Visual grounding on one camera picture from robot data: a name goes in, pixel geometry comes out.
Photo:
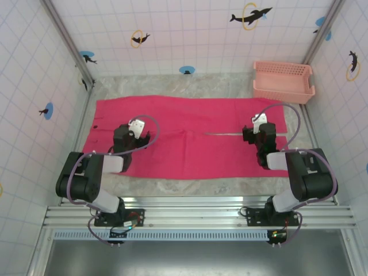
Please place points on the magenta long pants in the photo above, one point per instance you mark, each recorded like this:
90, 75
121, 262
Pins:
201, 149

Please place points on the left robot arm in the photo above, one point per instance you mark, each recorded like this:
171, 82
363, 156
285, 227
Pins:
86, 184

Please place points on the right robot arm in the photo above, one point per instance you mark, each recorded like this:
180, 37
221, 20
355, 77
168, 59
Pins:
313, 184

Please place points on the pink plastic basket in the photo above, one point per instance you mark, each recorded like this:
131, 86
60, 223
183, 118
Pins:
281, 86

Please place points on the blue oval fin sticker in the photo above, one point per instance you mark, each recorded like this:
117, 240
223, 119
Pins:
187, 69

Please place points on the left base circuit board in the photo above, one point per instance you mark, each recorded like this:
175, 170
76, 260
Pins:
126, 223

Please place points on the base circuit board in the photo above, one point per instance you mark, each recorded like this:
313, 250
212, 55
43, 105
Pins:
126, 223
277, 235

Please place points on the seal blue circle sticker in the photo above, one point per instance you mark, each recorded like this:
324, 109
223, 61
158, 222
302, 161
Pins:
49, 110

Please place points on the right base circuit board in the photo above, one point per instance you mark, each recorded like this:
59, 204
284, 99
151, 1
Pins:
277, 235

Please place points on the orca blue circle sticker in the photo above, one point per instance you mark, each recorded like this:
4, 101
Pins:
86, 55

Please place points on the blue patch sticker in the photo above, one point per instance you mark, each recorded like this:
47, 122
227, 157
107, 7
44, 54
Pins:
320, 21

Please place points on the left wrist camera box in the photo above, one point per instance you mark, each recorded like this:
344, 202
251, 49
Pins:
137, 126

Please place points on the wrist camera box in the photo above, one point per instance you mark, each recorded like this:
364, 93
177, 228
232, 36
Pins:
260, 120
137, 126

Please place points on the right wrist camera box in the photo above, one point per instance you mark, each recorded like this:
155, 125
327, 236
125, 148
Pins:
260, 120

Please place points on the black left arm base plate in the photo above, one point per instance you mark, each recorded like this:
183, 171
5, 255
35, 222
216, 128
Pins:
135, 215

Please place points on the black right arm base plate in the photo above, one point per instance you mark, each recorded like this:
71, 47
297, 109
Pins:
254, 215

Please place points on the aluminium mounting rail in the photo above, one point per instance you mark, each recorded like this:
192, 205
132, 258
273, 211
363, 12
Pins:
189, 214

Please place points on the aluminium frame post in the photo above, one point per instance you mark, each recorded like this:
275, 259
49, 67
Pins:
66, 37
323, 31

